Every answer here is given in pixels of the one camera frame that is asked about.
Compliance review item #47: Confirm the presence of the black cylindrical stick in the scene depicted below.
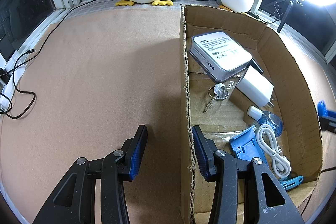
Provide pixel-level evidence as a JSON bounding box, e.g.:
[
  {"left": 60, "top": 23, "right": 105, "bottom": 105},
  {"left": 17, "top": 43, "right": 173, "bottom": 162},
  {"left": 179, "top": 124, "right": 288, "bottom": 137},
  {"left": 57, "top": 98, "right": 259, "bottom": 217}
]
[{"left": 249, "top": 59, "right": 264, "bottom": 75}]

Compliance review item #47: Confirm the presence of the small blue liquid bottle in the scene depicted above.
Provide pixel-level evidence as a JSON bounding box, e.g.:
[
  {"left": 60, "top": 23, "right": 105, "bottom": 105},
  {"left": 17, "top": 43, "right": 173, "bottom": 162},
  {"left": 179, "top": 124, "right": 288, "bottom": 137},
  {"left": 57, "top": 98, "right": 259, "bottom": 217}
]
[{"left": 247, "top": 106, "right": 283, "bottom": 137}]

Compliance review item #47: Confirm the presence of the black cable on floor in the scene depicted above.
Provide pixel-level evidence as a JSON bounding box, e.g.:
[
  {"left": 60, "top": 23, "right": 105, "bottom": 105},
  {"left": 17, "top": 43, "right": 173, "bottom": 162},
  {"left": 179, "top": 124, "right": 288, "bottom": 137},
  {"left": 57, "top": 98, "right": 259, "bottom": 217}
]
[{"left": 0, "top": 0, "right": 119, "bottom": 119}]

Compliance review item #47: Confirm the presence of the blue plastic clip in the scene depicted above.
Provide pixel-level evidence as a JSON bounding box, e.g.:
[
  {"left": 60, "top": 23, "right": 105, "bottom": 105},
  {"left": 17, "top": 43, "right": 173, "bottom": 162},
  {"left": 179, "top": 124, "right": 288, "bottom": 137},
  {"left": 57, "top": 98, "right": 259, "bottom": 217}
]
[{"left": 279, "top": 176, "right": 303, "bottom": 192}]

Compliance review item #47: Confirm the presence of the brown cardboard box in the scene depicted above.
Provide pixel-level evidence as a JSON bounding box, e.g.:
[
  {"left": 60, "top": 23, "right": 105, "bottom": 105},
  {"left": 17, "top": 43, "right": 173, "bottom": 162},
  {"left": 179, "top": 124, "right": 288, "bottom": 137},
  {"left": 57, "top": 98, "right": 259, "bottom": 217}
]
[{"left": 180, "top": 5, "right": 331, "bottom": 223}]

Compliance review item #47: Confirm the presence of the white usb cable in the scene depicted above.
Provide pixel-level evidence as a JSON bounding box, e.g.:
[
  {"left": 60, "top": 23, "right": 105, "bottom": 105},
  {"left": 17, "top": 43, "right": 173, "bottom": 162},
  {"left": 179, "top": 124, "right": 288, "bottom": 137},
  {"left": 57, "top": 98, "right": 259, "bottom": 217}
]
[{"left": 256, "top": 123, "right": 292, "bottom": 179}]

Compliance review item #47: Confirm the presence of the white wall charger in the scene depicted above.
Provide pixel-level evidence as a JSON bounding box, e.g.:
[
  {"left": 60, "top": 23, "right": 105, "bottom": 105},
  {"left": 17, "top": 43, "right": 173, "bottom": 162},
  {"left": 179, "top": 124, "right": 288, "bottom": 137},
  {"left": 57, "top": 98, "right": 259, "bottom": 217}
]
[{"left": 236, "top": 66, "right": 274, "bottom": 108}]

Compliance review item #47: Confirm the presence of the white square box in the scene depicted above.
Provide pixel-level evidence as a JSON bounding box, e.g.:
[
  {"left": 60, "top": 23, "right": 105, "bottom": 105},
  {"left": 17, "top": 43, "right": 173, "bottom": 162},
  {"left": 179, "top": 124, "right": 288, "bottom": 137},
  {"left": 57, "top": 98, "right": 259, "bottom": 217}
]
[{"left": 189, "top": 31, "right": 252, "bottom": 83}]

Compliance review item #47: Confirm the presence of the blue phone stand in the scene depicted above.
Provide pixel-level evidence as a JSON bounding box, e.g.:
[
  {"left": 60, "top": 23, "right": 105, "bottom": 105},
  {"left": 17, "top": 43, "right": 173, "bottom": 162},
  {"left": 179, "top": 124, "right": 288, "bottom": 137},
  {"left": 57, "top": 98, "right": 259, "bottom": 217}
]
[{"left": 229, "top": 125, "right": 268, "bottom": 165}]

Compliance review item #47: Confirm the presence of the black tripod stand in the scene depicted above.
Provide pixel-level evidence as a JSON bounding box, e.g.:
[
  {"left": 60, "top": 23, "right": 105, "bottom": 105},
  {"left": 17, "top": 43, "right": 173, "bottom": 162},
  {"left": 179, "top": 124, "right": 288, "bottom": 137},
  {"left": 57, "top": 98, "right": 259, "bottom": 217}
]
[{"left": 260, "top": 0, "right": 303, "bottom": 34}]

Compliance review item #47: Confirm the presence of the silver key with ring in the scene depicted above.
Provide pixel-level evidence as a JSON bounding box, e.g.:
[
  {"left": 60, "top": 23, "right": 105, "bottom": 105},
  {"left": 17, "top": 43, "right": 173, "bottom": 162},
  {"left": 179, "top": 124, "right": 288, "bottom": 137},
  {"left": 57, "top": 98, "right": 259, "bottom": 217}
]
[{"left": 203, "top": 83, "right": 229, "bottom": 113}]

